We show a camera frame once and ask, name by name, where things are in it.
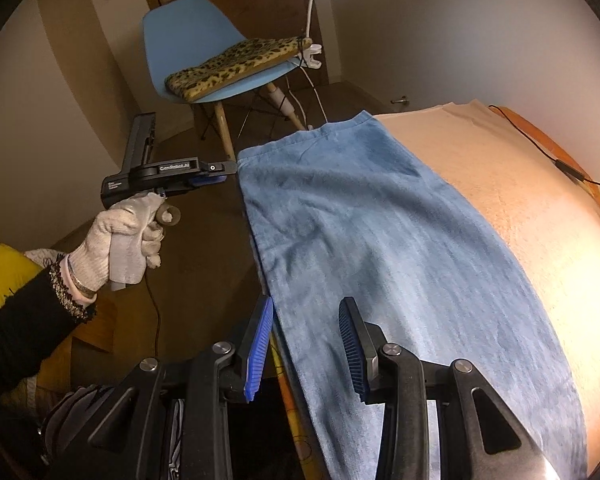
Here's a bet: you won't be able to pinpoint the blue plastic chair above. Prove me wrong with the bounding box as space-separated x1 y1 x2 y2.
141 0 326 161

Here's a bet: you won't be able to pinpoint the beige blanket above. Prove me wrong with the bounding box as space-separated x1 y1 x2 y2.
372 100 600 476

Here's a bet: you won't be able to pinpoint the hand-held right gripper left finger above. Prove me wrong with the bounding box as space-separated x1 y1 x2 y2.
45 294 276 480

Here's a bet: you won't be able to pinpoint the black floor cable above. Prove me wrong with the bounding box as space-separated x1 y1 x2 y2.
146 280 162 361

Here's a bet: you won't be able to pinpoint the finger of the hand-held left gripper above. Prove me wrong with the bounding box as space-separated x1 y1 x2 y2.
190 159 239 187

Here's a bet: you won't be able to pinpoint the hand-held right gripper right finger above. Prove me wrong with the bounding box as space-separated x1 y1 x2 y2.
338 296 561 480

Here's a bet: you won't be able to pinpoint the blue denim pants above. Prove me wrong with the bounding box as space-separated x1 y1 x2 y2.
236 109 588 480

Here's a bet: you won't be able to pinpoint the person's left forearm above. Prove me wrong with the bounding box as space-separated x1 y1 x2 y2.
0 255 101 401

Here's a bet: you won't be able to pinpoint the orange patterned bedsheet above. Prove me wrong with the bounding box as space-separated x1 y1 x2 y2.
270 105 600 480

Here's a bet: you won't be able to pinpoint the person's left hand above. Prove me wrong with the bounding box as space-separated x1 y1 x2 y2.
77 194 168 293

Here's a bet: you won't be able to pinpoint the person's striped clothing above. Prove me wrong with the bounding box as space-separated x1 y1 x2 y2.
37 385 186 480

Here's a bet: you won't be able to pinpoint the black ring light cable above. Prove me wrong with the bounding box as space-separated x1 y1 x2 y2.
487 105 600 211

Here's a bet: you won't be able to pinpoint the yellow cloth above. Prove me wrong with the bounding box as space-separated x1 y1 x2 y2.
0 240 51 317

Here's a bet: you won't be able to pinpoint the leopard print cushion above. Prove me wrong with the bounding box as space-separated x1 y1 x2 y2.
165 36 313 103

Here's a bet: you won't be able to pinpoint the white lamp cable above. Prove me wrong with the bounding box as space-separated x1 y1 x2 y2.
266 67 331 131

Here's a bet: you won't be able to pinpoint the white clamp desk lamp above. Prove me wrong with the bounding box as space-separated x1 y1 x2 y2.
296 0 356 70

